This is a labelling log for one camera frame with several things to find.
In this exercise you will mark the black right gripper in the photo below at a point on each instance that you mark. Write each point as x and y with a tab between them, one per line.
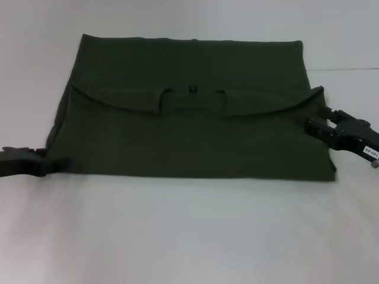
355	136

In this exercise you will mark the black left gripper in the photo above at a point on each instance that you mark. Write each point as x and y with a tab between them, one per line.
20	164

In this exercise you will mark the dark green t-shirt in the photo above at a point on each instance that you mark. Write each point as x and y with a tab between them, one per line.
192	133

